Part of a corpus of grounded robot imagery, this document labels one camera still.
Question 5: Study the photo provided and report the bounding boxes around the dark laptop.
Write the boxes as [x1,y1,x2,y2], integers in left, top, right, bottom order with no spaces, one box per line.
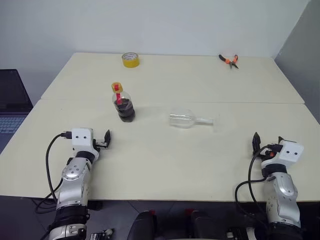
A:
[0,69,34,155]

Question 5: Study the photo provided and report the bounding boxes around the dark soda bottle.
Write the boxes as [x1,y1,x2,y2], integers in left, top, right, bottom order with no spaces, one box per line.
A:
[109,81,137,124]

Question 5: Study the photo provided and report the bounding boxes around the small black white device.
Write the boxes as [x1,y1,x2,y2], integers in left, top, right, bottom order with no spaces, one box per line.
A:
[89,228,115,240]

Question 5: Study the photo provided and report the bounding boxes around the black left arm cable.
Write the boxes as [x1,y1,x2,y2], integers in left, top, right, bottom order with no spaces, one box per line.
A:
[34,129,73,215]

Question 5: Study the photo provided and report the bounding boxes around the orange black pliers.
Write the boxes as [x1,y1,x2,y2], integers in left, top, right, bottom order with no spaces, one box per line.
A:
[218,53,240,70]

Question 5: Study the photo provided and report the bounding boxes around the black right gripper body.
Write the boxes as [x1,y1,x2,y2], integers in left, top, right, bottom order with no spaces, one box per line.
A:
[259,143,281,161]

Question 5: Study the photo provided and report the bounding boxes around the dark rounded shape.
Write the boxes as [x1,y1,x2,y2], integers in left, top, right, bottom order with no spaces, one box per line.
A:
[127,210,158,240]
[189,209,226,240]

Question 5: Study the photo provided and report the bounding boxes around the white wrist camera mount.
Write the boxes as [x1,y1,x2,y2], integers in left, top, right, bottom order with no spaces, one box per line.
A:
[71,127,101,158]
[261,139,305,173]

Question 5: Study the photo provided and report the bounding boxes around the yellow tape roll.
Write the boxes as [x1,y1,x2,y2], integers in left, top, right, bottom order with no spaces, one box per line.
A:
[121,51,141,68]

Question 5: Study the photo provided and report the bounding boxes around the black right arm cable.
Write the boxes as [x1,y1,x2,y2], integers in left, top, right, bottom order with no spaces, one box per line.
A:
[234,146,276,226]

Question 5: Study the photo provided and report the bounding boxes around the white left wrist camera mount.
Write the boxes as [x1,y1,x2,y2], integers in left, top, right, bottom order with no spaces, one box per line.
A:
[71,127,101,158]

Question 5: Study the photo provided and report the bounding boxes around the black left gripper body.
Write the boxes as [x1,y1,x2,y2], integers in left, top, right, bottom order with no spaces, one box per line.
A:
[92,138,107,151]

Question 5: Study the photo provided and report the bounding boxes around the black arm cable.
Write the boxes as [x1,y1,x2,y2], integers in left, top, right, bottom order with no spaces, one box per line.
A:
[234,146,276,226]
[34,129,73,215]

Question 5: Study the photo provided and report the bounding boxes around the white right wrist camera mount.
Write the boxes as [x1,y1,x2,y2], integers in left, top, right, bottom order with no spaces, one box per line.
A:
[261,139,305,173]

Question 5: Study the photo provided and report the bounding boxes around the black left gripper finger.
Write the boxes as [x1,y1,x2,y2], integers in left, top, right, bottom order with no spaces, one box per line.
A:
[103,129,113,149]

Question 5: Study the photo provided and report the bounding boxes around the clear wine glass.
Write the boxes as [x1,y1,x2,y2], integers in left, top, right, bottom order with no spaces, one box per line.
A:
[167,108,221,133]

